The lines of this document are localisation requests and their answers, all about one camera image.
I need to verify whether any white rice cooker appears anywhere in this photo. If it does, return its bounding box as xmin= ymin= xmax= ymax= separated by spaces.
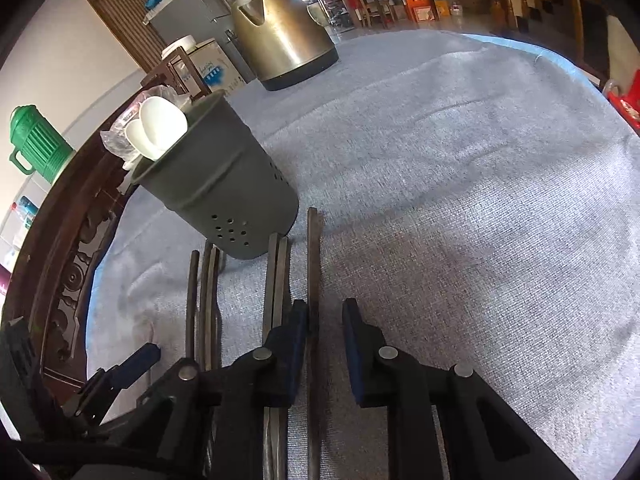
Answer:
xmin=160 ymin=35 xmax=196 ymax=60

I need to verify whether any dark chopstick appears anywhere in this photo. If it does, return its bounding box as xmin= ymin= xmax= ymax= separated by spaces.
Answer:
xmin=196 ymin=240 xmax=213 ymax=370
xmin=186 ymin=250 xmax=200 ymax=359
xmin=270 ymin=234 xmax=288 ymax=480
xmin=205 ymin=246 xmax=221 ymax=370
xmin=307 ymin=207 xmax=321 ymax=479
xmin=262 ymin=233 xmax=280 ymax=480

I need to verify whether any white bowl with plastic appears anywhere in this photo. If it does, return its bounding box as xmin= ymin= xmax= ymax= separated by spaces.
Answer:
xmin=100 ymin=84 xmax=192 ymax=170

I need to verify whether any green thermos flask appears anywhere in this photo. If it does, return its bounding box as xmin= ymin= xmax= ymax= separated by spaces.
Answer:
xmin=9 ymin=104 xmax=75 ymax=184

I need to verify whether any grey table cloth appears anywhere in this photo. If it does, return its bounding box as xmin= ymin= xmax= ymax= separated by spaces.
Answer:
xmin=87 ymin=30 xmax=639 ymax=479

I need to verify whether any brass electric kettle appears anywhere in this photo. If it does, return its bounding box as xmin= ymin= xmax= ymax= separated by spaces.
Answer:
xmin=231 ymin=0 xmax=338 ymax=91

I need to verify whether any carved wooden sideboard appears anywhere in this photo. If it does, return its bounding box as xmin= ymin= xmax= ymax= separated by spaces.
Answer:
xmin=1 ymin=96 xmax=134 ymax=402

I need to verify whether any red plastic stool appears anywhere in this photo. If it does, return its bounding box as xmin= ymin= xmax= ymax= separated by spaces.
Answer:
xmin=602 ymin=70 xmax=640 ymax=134

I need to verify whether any white spoon in holder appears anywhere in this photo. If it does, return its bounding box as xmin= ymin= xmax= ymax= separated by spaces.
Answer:
xmin=125 ymin=119 xmax=153 ymax=159

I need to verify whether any dark grey utensil holder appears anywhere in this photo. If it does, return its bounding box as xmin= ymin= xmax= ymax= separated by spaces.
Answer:
xmin=132 ymin=91 xmax=299 ymax=260

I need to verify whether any white plastic spoon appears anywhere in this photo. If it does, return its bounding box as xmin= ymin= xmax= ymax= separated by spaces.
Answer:
xmin=139 ymin=96 xmax=189 ymax=160

